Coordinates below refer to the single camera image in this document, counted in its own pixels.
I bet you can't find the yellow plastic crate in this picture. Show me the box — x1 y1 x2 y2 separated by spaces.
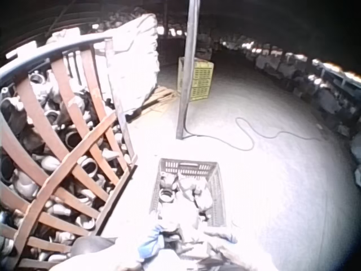
177 56 215 102

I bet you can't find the rusty metal cage of pipe fittings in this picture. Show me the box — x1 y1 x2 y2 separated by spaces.
0 34 139 271

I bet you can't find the grey steel pole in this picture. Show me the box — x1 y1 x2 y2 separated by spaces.
175 0 201 141

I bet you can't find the grey plastic crate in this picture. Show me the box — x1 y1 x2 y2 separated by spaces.
149 158 228 228

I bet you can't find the person's right hand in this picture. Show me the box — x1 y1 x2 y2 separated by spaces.
197 228 256 271

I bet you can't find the person's left hand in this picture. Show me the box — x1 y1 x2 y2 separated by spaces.
137 221 183 263

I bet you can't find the dark grey pipe fitting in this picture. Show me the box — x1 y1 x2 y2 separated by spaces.
162 230 211 263

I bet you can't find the wooden pallet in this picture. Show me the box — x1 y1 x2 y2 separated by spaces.
126 85 182 120

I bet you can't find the black floor cable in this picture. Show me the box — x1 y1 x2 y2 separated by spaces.
182 116 323 151

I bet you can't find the heap of grey pipe fittings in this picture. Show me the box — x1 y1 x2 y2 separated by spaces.
157 171 214 226

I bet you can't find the large white bulk sack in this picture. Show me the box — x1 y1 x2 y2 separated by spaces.
46 12 160 117

